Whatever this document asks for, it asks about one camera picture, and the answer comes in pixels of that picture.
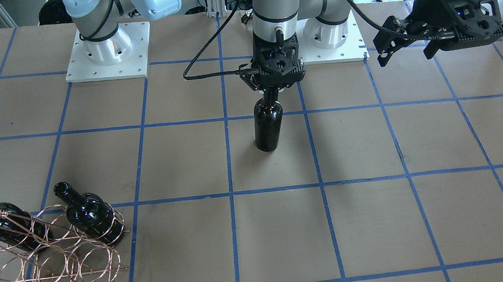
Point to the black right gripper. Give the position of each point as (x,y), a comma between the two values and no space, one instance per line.
(270,94)

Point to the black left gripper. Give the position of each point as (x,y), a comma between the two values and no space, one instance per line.
(434,2)

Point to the dark glass wine bottle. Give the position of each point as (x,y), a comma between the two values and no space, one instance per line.
(268,113)

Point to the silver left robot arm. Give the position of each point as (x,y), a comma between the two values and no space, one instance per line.
(334,12)

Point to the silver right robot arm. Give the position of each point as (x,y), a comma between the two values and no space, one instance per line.
(98,20)

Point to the dark bottle in basket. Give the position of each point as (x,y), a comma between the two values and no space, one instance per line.
(90,214)
(8,227)

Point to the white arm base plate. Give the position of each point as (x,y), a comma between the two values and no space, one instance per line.
(124,56)
(322,43)

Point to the copper wire wine basket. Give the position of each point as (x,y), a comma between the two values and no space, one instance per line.
(70,256)

